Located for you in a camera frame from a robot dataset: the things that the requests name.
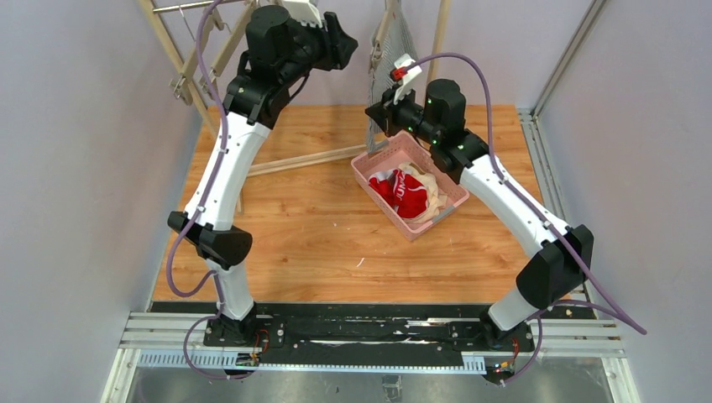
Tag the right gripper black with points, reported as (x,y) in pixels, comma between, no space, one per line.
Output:
(386,115)

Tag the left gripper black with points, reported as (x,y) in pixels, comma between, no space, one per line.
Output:
(338,43)

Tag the grey striped underwear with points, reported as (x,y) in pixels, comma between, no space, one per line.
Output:
(402,43)

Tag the red underwear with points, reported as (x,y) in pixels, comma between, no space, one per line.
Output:
(403,192)

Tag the wooden clip hanger striped underwear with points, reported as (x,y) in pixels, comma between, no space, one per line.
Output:
(381,46)

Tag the wooden clip hanger cream underwear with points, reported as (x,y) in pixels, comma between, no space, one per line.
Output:
(235,35)

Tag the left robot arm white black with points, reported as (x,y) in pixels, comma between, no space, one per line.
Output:
(285,43)

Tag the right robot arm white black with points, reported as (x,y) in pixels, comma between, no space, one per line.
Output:
(558,252)

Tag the empty wooden clip hanger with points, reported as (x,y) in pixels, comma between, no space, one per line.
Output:
(180,84)

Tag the pink plastic basket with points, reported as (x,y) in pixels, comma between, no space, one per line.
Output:
(396,150)

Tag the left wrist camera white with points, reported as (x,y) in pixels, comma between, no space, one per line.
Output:
(304,12)

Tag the wooden clothes rack frame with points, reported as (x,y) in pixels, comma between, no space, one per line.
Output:
(153,14)

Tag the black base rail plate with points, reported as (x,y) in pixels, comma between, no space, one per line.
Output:
(350,338)

